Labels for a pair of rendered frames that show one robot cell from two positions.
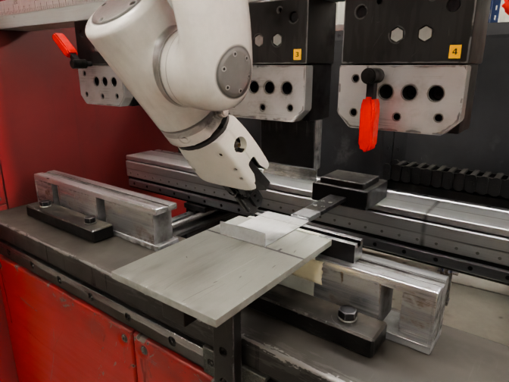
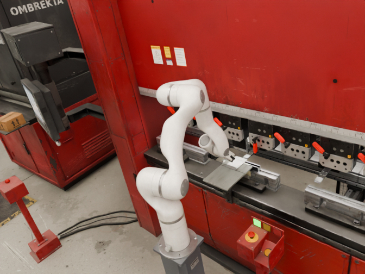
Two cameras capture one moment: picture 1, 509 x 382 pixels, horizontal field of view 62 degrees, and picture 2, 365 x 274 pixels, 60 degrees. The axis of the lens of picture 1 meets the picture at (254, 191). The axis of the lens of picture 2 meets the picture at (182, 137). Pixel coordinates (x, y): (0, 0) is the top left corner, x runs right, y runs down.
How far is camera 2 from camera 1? 139 cm
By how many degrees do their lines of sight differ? 17
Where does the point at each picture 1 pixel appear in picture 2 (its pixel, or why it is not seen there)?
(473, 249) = (296, 161)
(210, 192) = not seen: hidden behind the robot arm
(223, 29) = (224, 148)
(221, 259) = (225, 174)
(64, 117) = (160, 113)
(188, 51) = (218, 151)
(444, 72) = (268, 139)
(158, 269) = (212, 178)
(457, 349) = (282, 190)
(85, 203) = not seen: hidden behind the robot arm
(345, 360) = (255, 194)
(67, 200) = not seen: hidden behind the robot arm
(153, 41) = (211, 147)
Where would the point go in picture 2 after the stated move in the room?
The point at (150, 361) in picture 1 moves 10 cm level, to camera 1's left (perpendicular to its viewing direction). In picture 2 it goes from (208, 195) to (194, 197)
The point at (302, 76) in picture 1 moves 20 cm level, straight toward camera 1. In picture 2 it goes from (240, 133) to (238, 152)
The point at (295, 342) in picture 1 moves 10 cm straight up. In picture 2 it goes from (244, 191) to (243, 178)
